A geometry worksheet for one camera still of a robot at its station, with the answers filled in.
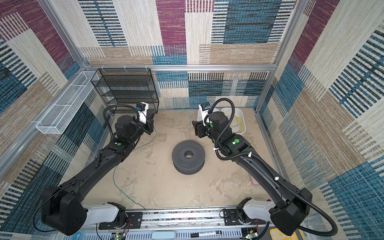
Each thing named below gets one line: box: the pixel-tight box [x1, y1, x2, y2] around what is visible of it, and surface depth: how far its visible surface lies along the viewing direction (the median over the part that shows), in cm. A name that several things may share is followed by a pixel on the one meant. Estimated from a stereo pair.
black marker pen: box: [190, 230, 222, 238], surface depth 71 cm
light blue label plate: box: [151, 231, 176, 240], surface depth 68 cm
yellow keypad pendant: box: [269, 228, 306, 240], surface depth 70 cm
